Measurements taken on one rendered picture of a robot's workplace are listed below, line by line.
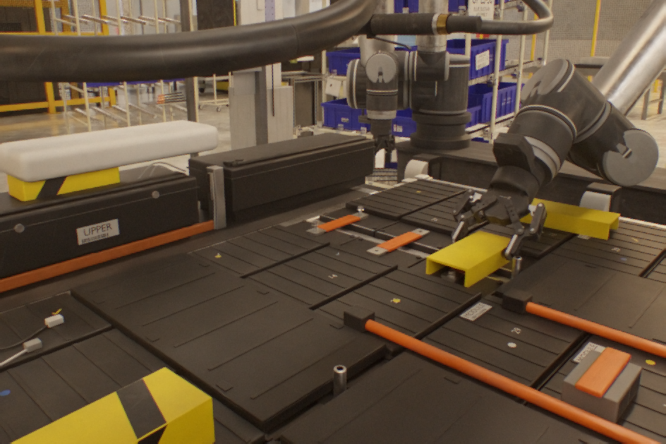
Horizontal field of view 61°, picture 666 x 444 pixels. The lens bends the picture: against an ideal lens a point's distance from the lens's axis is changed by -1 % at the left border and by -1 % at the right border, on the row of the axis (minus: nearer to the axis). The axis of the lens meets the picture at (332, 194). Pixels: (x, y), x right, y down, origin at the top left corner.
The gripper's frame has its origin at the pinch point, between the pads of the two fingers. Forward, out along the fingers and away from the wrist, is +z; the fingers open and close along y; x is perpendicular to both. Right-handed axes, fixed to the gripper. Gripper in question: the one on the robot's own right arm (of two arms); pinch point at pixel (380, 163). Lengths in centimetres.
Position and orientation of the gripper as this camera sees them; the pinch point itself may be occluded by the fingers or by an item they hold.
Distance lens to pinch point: 206.1
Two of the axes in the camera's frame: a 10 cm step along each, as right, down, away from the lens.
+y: 6.7, -2.0, 7.1
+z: 0.0, 9.6, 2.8
